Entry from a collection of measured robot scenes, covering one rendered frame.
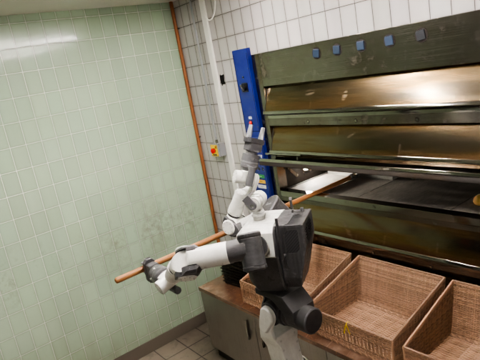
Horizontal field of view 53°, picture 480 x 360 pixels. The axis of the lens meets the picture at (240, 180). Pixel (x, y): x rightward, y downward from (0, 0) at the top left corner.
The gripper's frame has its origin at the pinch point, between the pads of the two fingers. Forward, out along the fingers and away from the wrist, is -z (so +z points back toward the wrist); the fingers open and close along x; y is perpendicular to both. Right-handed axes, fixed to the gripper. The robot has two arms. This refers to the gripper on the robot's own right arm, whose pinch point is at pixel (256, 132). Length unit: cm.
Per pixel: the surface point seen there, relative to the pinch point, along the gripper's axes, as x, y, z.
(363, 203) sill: -76, -19, 27
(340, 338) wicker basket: -51, -39, 95
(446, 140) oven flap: -58, -66, -14
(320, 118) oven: -59, 11, -17
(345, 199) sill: -77, -5, 27
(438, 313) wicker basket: -69, -77, 68
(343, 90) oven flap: -53, -5, -33
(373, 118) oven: -57, -26, -20
